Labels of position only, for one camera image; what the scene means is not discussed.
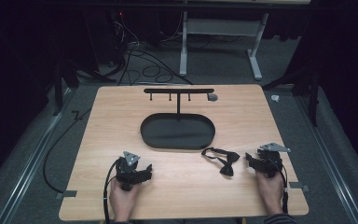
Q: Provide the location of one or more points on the small white floor scrap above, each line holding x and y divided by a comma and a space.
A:
275, 98

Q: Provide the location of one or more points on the black hook rack with tray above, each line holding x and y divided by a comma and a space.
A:
177, 132

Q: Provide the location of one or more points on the black bow tie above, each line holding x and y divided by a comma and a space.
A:
227, 161

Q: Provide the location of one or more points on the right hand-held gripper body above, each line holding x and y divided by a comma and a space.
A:
271, 161

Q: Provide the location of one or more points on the grey tape patch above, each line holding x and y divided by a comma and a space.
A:
66, 194
299, 186

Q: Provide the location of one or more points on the grey metal desk frame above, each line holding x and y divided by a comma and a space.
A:
220, 27

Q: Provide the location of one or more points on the black tripod stand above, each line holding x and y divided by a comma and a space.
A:
59, 81
313, 93

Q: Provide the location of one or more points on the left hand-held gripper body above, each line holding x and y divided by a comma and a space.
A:
127, 172

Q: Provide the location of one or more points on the metal floor rail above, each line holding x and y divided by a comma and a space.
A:
28, 168
329, 161

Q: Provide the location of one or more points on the person's left hand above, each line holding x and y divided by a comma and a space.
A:
122, 200

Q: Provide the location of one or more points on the person's right hand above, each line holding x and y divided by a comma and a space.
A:
271, 193

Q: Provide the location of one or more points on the small grey round knob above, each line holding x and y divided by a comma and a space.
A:
212, 97

